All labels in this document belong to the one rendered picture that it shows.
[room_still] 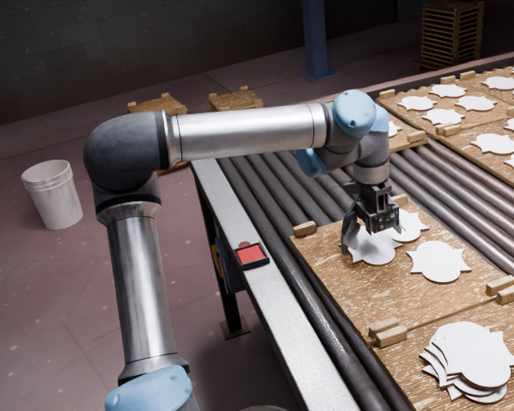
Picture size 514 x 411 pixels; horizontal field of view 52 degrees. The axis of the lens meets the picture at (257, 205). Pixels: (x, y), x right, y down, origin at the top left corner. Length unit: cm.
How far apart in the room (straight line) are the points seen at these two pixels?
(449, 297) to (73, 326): 202
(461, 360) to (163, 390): 52
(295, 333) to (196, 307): 156
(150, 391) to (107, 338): 193
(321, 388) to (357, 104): 51
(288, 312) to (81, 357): 159
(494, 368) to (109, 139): 73
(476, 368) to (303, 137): 48
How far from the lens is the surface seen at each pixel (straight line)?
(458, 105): 206
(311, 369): 105
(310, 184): 160
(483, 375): 98
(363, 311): 112
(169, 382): 74
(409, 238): 131
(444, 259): 125
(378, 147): 107
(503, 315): 114
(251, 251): 133
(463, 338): 104
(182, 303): 268
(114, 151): 84
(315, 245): 131
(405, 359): 104
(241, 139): 85
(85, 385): 248
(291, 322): 114
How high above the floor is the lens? 170
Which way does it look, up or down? 31 degrees down
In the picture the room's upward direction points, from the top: 9 degrees counter-clockwise
